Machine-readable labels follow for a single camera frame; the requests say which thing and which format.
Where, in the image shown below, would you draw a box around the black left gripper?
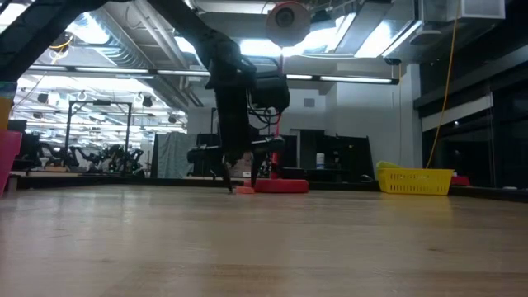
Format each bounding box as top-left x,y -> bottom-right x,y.
186,53 -> 287,195

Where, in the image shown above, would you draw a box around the person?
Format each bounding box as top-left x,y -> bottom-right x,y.
233,151 -> 253,179

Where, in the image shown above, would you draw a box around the grey curtain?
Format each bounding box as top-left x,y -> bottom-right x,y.
151,131 -> 198,180

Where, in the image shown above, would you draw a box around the background robot arms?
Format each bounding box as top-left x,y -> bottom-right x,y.
35,141 -> 146,175

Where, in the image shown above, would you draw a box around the long ceiling light bar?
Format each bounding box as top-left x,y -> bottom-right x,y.
24,63 -> 400,86

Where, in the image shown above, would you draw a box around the yellow plastic basket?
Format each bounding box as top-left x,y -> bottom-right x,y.
375,167 -> 455,196

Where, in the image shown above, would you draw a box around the pink plastic tray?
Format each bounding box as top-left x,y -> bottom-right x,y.
0,130 -> 24,196

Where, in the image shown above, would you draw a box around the white ceiling vent box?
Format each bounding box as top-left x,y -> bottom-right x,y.
420,0 -> 507,22

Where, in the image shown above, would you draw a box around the red camera stand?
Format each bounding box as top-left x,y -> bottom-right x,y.
252,0 -> 312,195

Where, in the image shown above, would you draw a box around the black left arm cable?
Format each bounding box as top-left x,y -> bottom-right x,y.
246,88 -> 284,127

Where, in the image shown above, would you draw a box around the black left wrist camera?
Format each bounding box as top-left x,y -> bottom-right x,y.
251,73 -> 291,116

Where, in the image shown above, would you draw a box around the black partition wall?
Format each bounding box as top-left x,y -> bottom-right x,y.
193,127 -> 375,183

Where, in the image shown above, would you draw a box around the black table frame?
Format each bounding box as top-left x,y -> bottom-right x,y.
7,171 -> 528,203

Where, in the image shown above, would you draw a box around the black rig frame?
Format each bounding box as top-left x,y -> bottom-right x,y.
63,100 -> 134,171

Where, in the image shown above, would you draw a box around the yellow cable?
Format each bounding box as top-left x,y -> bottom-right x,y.
425,0 -> 463,170

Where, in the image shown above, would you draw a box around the ceiling mounted camera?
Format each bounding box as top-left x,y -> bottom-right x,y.
48,30 -> 76,54

